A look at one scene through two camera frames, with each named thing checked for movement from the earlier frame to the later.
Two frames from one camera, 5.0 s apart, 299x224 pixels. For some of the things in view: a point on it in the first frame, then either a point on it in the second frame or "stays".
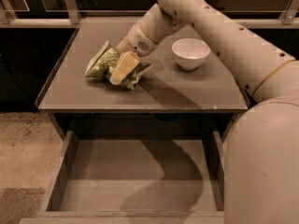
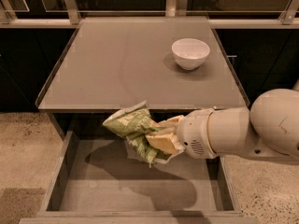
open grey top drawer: (137, 176) stays
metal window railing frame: (123, 5) stays
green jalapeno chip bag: (104, 62) → (135, 123)
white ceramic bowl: (191, 52) stays
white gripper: (136, 39) → (194, 133)
